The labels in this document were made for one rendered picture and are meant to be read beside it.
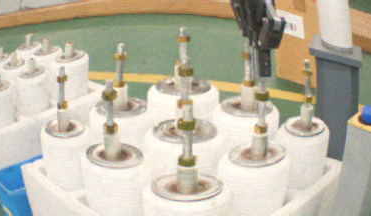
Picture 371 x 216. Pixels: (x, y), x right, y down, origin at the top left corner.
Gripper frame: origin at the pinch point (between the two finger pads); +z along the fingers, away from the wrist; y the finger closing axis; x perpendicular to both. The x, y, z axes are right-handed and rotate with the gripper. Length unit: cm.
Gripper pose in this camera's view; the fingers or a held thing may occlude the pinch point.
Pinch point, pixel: (261, 63)
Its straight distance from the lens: 82.0
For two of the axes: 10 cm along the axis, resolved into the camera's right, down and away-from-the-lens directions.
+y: -3.1, -3.1, 9.0
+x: -9.5, 1.0, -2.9
